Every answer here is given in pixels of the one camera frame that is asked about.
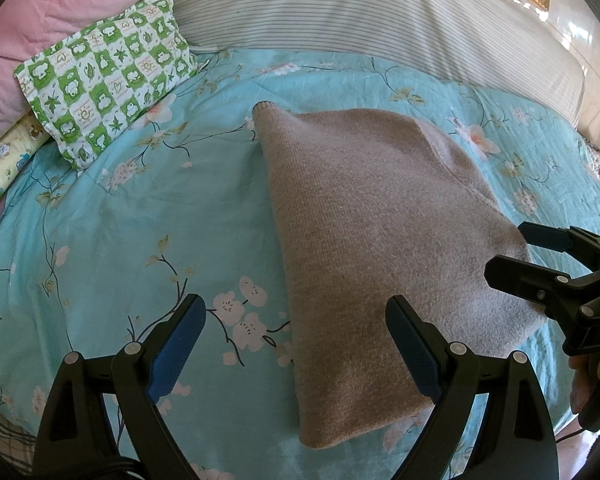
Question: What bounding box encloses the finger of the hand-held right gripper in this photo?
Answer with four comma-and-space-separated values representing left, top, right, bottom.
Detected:
517, 221, 588, 258
483, 254, 583, 322

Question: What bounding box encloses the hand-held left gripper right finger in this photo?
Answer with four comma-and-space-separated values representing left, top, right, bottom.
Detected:
385, 295, 561, 480

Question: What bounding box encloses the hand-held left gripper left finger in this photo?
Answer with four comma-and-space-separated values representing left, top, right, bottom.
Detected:
36, 293, 207, 480

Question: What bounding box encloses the beige knitted sweater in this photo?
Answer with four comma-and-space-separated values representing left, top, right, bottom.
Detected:
252, 101, 548, 450

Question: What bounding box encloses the person's right hand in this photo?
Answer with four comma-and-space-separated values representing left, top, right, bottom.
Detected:
569, 354, 600, 417

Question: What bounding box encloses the teal floral quilt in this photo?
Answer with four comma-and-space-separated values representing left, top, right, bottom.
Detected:
0, 47, 600, 480

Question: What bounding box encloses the plaid bed sheet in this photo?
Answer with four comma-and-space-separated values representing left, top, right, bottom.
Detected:
0, 392, 38, 473

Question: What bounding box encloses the yellow cartoon pillow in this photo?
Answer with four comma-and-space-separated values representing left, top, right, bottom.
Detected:
0, 112, 51, 223

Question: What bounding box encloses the white striped bedding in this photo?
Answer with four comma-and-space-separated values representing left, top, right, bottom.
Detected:
157, 0, 588, 128

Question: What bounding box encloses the green patterned pillow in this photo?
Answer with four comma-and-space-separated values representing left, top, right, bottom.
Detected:
14, 0, 201, 172

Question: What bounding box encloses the pink quilt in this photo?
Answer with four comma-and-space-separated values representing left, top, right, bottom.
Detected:
0, 0, 173, 133

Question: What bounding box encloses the black cable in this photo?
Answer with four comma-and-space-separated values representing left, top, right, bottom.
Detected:
554, 425, 583, 445

